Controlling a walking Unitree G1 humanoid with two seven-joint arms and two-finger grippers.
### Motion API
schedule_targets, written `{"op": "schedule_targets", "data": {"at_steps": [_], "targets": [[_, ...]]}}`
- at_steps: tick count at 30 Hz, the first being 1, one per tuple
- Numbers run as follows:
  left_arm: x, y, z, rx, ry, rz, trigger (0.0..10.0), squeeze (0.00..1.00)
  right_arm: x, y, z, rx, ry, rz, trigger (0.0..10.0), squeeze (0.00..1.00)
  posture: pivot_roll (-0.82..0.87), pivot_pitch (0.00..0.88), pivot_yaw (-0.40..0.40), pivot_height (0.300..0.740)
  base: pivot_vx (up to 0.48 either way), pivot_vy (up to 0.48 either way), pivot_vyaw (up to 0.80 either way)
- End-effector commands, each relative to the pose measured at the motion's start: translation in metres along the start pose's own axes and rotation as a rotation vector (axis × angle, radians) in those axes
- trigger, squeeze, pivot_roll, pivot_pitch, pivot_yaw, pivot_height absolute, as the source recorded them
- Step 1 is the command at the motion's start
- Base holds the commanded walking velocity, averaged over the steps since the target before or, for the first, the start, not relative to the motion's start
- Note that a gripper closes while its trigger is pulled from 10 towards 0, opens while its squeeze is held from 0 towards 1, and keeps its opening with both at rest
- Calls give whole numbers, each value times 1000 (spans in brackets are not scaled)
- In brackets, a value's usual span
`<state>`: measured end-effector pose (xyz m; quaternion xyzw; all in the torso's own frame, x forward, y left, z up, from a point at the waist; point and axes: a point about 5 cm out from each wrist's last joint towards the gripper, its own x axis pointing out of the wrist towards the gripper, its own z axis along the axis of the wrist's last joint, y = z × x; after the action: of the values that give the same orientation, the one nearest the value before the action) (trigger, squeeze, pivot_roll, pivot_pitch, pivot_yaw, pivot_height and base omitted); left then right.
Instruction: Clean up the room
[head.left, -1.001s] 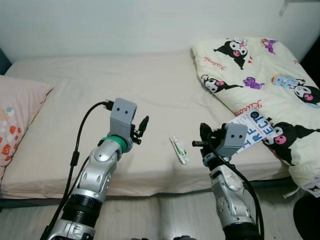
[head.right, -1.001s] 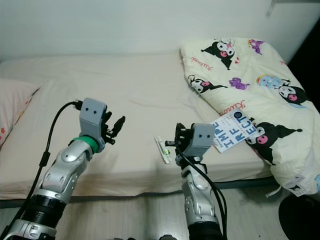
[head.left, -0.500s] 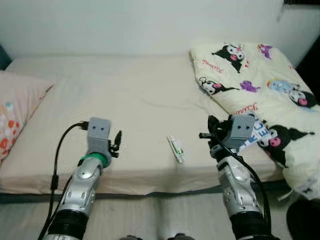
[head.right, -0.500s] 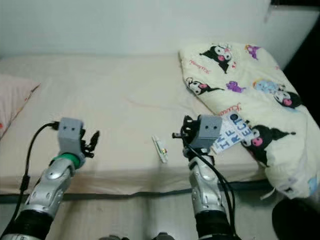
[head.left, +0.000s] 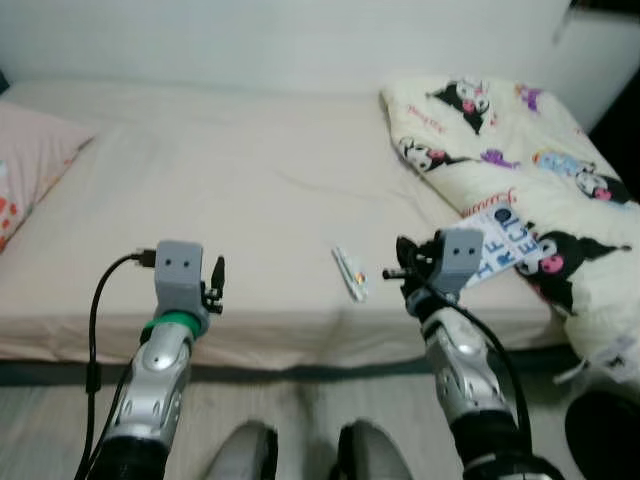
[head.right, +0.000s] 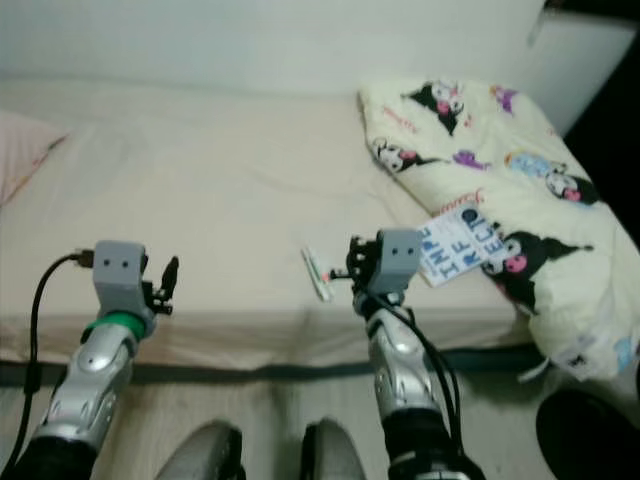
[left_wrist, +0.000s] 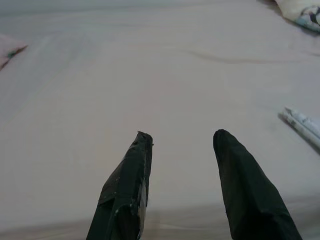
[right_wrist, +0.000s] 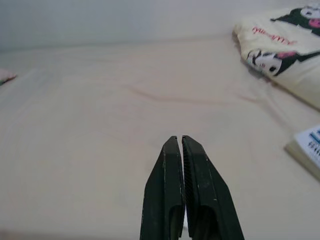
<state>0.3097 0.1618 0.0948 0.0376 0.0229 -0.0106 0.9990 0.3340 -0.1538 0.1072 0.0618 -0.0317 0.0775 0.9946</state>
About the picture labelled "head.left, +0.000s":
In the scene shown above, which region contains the white book with blue letters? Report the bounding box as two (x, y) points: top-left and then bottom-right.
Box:
(462, 205), (546, 291)

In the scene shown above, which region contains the cream cartoon print blanket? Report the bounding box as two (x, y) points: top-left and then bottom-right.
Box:
(380, 75), (640, 386)

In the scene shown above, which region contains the green left wrist band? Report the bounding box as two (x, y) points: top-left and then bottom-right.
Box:
(140, 312), (209, 339)

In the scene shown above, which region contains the small white tube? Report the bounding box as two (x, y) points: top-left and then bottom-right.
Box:
(332, 246), (369, 303)

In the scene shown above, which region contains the bed with cream sheet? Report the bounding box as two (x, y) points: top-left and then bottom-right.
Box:
(0, 78), (640, 373)

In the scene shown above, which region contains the silver robot left leg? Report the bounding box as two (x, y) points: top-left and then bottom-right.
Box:
(205, 420), (279, 480)

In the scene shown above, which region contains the pink dotted pattern pillow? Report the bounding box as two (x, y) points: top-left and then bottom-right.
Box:
(0, 100), (96, 251)

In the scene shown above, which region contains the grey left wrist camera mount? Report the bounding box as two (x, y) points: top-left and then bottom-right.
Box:
(153, 240), (209, 319)

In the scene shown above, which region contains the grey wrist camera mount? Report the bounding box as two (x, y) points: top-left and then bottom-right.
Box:
(436, 228), (487, 293)
(153, 240), (209, 319)

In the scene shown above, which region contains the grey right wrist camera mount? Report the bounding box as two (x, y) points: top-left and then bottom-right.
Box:
(436, 228), (487, 293)

